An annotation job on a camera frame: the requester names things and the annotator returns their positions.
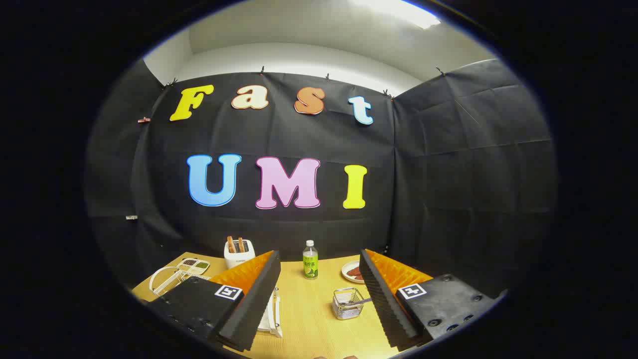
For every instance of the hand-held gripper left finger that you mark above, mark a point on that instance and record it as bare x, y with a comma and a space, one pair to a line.
249, 309

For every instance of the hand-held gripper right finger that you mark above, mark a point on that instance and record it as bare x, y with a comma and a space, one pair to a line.
384, 304

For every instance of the small white dish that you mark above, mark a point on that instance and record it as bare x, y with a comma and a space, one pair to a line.
346, 271

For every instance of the red meat slice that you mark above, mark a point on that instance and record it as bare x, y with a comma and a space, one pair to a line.
355, 272

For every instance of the white toaster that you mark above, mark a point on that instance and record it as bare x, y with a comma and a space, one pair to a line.
238, 260

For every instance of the toast slice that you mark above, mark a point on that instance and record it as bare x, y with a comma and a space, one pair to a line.
231, 245
241, 245

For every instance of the white divided seasoning tray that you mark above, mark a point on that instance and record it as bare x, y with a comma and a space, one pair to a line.
192, 264

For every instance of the green label drink bottle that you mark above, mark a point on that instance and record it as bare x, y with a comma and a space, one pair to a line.
310, 267

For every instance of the black backdrop cloth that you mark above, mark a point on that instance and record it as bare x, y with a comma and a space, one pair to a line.
448, 174

